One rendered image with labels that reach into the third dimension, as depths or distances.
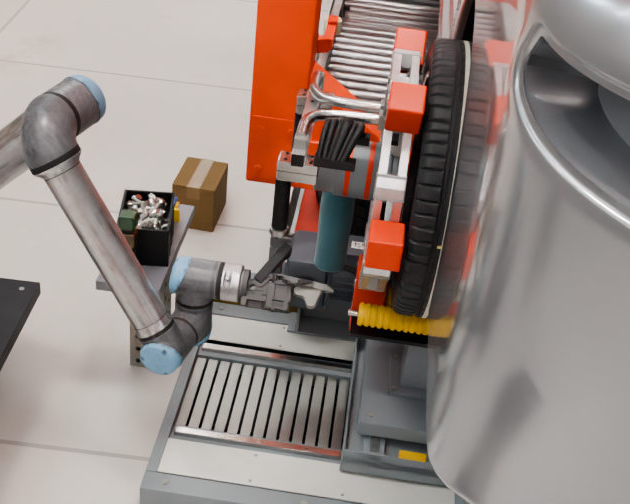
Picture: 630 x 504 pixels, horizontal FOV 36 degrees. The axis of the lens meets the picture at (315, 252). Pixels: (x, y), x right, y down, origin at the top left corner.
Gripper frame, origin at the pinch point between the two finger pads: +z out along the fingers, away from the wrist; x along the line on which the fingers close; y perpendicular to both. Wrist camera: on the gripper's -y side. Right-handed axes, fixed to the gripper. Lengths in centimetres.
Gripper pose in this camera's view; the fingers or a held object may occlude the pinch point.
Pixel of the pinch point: (328, 287)
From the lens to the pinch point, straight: 225.6
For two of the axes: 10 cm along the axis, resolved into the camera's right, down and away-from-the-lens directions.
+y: -1.5, 9.7, -1.9
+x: 0.0, -1.9, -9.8
